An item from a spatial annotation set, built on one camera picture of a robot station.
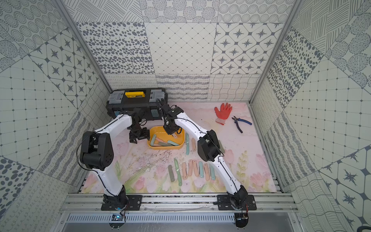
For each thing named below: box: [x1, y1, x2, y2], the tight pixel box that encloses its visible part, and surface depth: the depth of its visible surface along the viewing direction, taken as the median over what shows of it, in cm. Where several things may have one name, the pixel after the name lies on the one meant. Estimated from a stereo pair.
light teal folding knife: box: [167, 140, 180, 146], surface depth 97 cm
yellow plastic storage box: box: [146, 126, 186, 150], surface depth 97 cm
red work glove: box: [214, 102, 233, 126], surface depth 116 cm
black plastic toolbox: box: [105, 87, 168, 120], surface depth 100 cm
